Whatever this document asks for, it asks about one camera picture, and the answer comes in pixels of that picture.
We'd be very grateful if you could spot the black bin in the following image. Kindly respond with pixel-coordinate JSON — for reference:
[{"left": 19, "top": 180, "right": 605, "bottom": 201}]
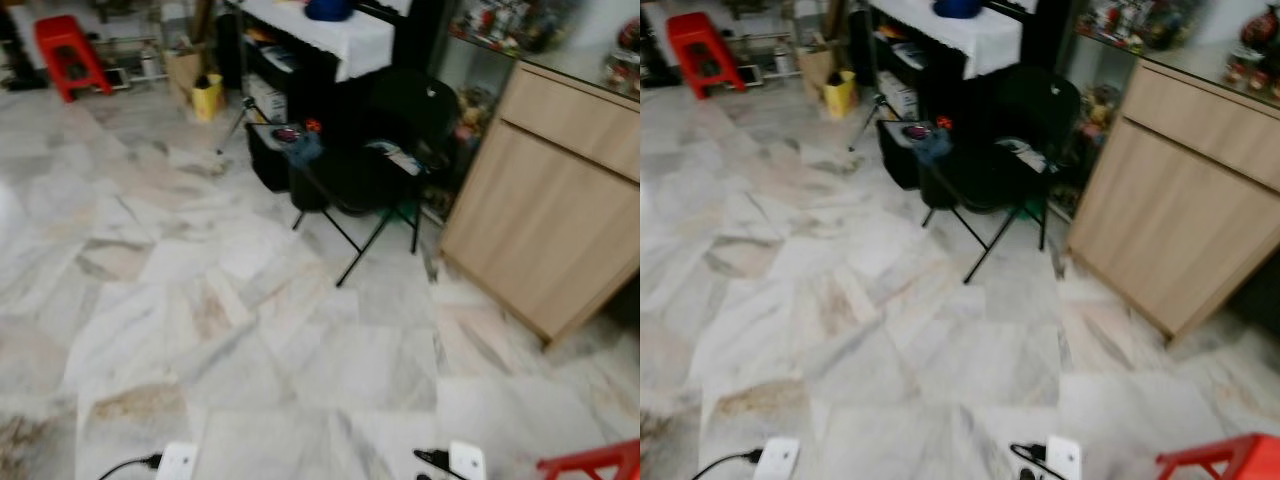
[
  {"left": 244, "top": 120, "right": 302, "bottom": 193},
  {"left": 876, "top": 117, "right": 932, "bottom": 192}
]

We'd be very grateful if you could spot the thin metal tripod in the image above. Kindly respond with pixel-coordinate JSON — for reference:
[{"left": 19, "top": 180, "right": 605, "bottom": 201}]
[
  {"left": 849, "top": 91, "right": 893, "bottom": 154},
  {"left": 216, "top": 94, "right": 263, "bottom": 157}
]

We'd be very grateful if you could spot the brown paper bag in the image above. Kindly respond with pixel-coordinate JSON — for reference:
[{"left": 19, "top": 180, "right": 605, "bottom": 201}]
[
  {"left": 797, "top": 44, "right": 839, "bottom": 98},
  {"left": 164, "top": 45, "right": 207, "bottom": 103}
]

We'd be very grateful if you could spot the black folding chair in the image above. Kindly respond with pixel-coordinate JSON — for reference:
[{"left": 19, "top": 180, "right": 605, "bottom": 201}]
[
  {"left": 919, "top": 64, "right": 1084, "bottom": 285},
  {"left": 289, "top": 70, "right": 463, "bottom": 288}
]

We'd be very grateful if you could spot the glass display cabinet with figures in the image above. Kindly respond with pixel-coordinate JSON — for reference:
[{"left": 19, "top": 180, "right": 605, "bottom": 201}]
[
  {"left": 448, "top": 0, "right": 641, "bottom": 101},
  {"left": 1073, "top": 0, "right": 1280, "bottom": 98}
]

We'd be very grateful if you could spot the table with white cloth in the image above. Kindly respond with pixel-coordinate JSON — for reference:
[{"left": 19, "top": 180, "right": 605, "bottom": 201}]
[
  {"left": 868, "top": 0, "right": 1025, "bottom": 80},
  {"left": 238, "top": 0, "right": 398, "bottom": 83}
]

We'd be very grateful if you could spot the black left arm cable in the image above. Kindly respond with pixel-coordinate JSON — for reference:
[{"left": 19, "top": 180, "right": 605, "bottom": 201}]
[
  {"left": 691, "top": 449, "right": 763, "bottom": 480},
  {"left": 97, "top": 453, "right": 163, "bottom": 480}
]

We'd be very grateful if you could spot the yellow bag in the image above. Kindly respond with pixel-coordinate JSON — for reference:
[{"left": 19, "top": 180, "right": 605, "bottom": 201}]
[
  {"left": 822, "top": 69, "right": 858, "bottom": 120},
  {"left": 191, "top": 72, "right": 224, "bottom": 124}
]

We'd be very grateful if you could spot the light wooden cabinet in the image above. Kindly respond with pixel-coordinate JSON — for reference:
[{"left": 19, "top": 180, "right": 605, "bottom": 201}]
[
  {"left": 1064, "top": 58, "right": 1280, "bottom": 343},
  {"left": 439, "top": 60, "right": 641, "bottom": 347}
]

